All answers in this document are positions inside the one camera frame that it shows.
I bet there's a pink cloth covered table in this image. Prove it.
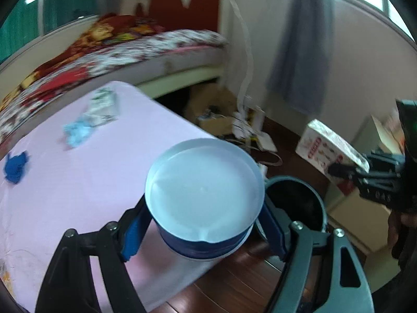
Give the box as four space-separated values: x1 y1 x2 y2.
0 80 226 313

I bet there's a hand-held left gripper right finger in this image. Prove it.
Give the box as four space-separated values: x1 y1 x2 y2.
260 202 375 313

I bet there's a grey curtain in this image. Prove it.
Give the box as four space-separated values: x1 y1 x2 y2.
267 0 335 115

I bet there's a cardboard box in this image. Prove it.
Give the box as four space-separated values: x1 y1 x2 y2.
184 83 239 137

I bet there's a dark blue crumpled cloth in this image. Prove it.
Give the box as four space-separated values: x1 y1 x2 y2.
3 152 31 184

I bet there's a red printed blanket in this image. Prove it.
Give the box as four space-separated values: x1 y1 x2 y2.
0 13 163 111

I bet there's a white cable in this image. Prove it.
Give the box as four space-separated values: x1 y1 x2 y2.
208 0 255 113

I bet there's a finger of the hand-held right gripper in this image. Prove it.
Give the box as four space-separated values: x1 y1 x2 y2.
327 162 363 183
363 149 406 172

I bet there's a green tinted window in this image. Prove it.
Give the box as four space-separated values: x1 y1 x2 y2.
0 0 125 66

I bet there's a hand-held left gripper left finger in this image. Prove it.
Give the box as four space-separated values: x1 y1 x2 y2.
34 196 152 313

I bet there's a floral mattress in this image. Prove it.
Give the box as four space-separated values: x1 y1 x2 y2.
0 29 229 144

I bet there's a black trash bin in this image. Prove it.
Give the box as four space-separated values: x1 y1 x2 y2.
254 175 328 268

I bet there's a white pink printed box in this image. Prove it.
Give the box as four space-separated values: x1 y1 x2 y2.
296 119 371 185

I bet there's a blue bowl white inside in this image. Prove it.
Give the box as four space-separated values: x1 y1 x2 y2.
145 139 265 262

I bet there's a white bed with red headboard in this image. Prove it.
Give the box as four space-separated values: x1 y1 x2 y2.
0 0 229 131

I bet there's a green white carton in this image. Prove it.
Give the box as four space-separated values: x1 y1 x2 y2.
86 88 120 126

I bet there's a person's right hand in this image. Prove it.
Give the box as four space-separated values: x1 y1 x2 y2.
387 209 417 261

